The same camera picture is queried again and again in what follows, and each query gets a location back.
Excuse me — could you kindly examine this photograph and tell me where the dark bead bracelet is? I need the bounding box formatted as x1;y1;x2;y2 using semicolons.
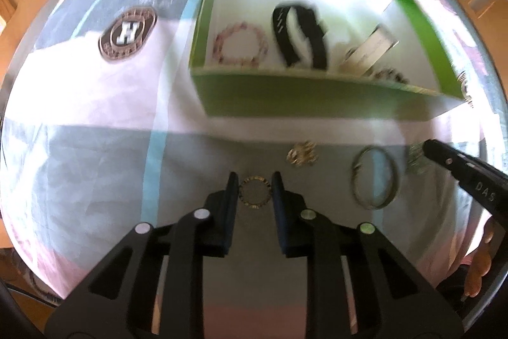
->
371;67;411;85

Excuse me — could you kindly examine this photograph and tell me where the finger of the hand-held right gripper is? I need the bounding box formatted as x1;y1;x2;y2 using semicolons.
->
423;139;474;186

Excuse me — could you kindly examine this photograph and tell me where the person's right hand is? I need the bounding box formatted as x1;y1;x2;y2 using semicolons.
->
462;218;498;298

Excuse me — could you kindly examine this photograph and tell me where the pink grey plaid duvet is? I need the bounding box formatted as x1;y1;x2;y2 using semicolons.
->
0;0;508;308

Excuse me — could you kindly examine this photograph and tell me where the pink bead bracelet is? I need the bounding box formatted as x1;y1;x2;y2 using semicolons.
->
212;22;270;67

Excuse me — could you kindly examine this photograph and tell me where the silver bangle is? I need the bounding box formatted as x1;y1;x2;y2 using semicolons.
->
351;145;399;210

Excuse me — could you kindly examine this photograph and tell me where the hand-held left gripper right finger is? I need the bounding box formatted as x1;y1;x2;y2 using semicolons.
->
272;171;465;339

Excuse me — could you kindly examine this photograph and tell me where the green cardboard box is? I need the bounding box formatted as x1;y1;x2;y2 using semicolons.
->
188;0;467;123

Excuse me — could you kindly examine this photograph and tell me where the small metal chain trinket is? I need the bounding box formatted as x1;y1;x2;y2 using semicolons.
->
286;140;318;168

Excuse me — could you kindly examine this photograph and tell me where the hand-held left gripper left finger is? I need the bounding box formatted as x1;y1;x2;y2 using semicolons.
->
44;171;239;339

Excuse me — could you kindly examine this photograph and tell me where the gold ring bracelet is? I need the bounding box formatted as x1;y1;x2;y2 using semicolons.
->
238;175;274;210

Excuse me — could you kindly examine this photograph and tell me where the black wrist band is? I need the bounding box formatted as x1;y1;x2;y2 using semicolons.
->
272;1;330;70

